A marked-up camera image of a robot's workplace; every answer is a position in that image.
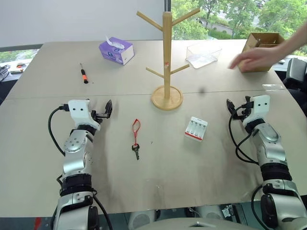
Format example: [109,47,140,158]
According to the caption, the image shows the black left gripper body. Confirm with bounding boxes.
[90,109,109,120]

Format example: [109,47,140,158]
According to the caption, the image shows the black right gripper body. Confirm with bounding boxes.
[233,101,254,121]

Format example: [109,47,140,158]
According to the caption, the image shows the person's bare hand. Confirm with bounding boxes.
[227,48,283,72]

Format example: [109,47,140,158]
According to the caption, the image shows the orange black screwdriver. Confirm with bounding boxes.
[79,62,89,85]

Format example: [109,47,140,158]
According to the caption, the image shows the white battery charger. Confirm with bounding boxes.
[184,116,209,143]

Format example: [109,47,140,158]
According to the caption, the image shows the black office chair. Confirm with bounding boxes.
[282,57,307,110]

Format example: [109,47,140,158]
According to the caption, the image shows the purple tissue box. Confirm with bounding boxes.
[98,35,135,66]

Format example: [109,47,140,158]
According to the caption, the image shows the clear plastic container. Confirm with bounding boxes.
[185,43,223,69]

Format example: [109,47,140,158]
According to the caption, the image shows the brown cardboard box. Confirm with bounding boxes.
[240,32,286,73]

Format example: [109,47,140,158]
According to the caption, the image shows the wooden tree hanger stand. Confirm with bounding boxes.
[136,7,201,111]

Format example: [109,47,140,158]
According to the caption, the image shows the orange white desk tool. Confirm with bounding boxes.
[9,62,25,74]

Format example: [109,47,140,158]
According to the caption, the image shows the silver robot torso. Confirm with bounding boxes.
[128,203,243,230]

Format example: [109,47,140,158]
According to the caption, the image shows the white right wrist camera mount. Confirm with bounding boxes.
[241,94,271,127]

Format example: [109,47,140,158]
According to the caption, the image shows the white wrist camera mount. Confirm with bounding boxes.
[67,98,101,131]
[241,94,271,127]

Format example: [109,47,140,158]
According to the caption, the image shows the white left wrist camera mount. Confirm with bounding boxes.
[67,98,101,131]

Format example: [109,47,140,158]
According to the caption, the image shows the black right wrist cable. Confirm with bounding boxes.
[228,105,261,166]

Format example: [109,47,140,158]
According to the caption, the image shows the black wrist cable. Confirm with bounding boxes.
[228,105,261,166]
[47,103,71,157]

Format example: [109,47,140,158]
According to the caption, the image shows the keys with red strap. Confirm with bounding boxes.
[130,118,142,161]

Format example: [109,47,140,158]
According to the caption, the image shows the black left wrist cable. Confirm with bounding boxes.
[47,103,71,157]

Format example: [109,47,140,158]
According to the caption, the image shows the grey cable bundle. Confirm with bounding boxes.
[0,64,11,83]

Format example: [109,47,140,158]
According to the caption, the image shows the black right upper arm cable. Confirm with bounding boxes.
[250,184,266,230]

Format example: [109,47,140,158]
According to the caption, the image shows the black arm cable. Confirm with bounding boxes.
[91,188,114,230]
[250,184,266,230]

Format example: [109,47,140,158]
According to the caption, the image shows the black left upper arm cable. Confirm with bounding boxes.
[91,188,114,230]

